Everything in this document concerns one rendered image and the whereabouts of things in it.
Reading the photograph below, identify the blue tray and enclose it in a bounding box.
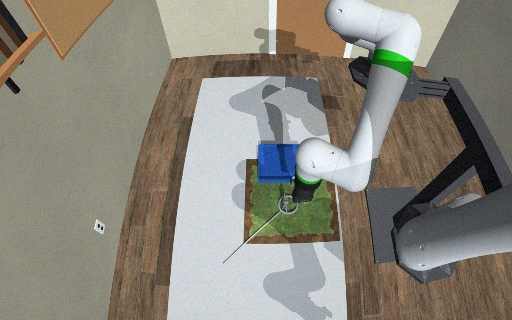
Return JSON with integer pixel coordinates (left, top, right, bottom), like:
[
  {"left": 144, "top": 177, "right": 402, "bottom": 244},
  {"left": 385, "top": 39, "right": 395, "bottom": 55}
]
[{"left": 258, "top": 144, "right": 299, "bottom": 183}]

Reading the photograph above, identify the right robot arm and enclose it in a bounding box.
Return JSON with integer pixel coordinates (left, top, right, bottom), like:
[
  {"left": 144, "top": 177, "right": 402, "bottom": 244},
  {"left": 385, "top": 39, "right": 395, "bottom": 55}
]
[{"left": 295, "top": 0, "right": 422, "bottom": 192}]

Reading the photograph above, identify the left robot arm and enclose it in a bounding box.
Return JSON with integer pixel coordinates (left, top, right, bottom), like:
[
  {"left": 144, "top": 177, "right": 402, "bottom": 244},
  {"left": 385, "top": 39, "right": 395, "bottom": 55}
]
[{"left": 396, "top": 183, "right": 512, "bottom": 271}]

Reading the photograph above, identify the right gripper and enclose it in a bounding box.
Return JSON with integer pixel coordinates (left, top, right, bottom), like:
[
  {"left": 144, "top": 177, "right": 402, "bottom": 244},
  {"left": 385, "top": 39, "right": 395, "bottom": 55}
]
[{"left": 292, "top": 172, "right": 322, "bottom": 203}]

